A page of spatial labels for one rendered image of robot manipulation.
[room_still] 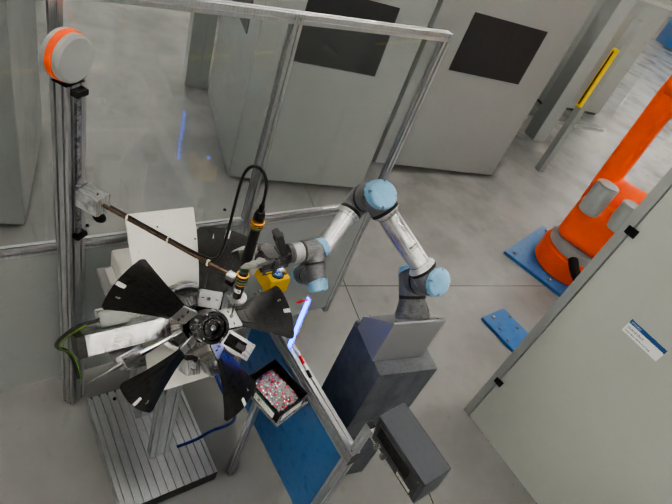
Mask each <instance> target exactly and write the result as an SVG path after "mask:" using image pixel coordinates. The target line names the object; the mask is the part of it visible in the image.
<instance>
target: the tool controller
mask: <svg viewBox="0 0 672 504"><path fill-rule="evenodd" d="M372 439H373V440H374V442H375V444H373V448H374V450H378V449H379V450H380V451H381V454H380V455H379V458H380V459H381V460H382V461H383V460H384V459H386V461H387V462H388V464H389V466H390V467H391V469H392V470H393V472H394V474H395V475H396V477H397V478H398V480H399V481H400V483H401V485H402V486H403V488H404V489H405V491H406V493H407V494H408V496H409V497H410V499H411V501H412V502H413V503H415V502H417V501H418V500H420V499H421V498H423V497H424V496H426V495H428V494H429V493H431V492H432V491H434V490H435V489H437V488H438V487H439V485H440V484H441V482H442V481H443V480H444V478H445V477H446V476H447V474H448V473H449V472H450V470H451V467H450V466H449V464H448V463H447V462H446V460H445V459H444V457H443V456H442V454H441V453H440V452H439V450H438V449H437V447H436V446H435V444H434V443H433V442H432V440H431V439H430V437H429V436H428V434H427V433H426V432H425V430H424V429H423V427H422V426H421V424H420V423H419V422H418V420H417V419H416V417H415V416H414V414H413V413H412V412H411V410H410V409H409V407H408V406H407V404H406V403H402V404H400V405H399V406H397V407H395V408H393V409H392V410H390V411H388V412H386V413H384V414H383V415H381V416H380V417H379V420H378V422H377V425H376V428H375V431H374V434H373V436H372Z"/></svg>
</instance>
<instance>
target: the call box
mask: <svg viewBox="0 0 672 504"><path fill-rule="evenodd" d="M262 274H263V273H261V272H260V270H259V269H258V270H257V271H256V272H255V274H254V275H255V276H256V278H257V280H258V281H259V283H260V285H261V286H262V288H263V289H264V291H267V290H269V289H270V288H272V287H274V286H278V287H279V288H280V289H281V291H282V292H285V291H286V289H287V286H288V284H289V281H290V277H289V275H288V274H286V275H282V277H281V278H277V277H275V276H274V274H269V275H264V276H262Z"/></svg>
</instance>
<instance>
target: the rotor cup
mask: <svg viewBox="0 0 672 504"><path fill-rule="evenodd" d="M190 307H191V308H193V309H195V310H197V311H199V312H198V314H197V315H196V316H194V317H193V318H192V319H191V320H189V321H188V322H187V323H186V324H181V329H182V332H183V334H184V335H185V336H186V337H187V338H188V337H189V336H190V335H191V334H192V335H193V336H194V338H195V340H196V342H198V343H202V342H203V343H205V344H208V345H214V344H218V343H220V342H221V341H223V340H224V339H225V337H226V336H227V334H228V331H229V321H228V319H227V317H226V316H225V315H224V314H223V313H221V312H219V311H217V309H214V310H216V311H214V310H212V308H207V307H201V306H198V304H197V303H196V304H194V305H192V306H190ZM195 319H197V320H199V321H198V322H197V321H194V320H195ZM212 325H215V326H216V330H215V331H212V330H211V326H212ZM198 339H199V340H201V341H202V342H201V341H199V340H198Z"/></svg>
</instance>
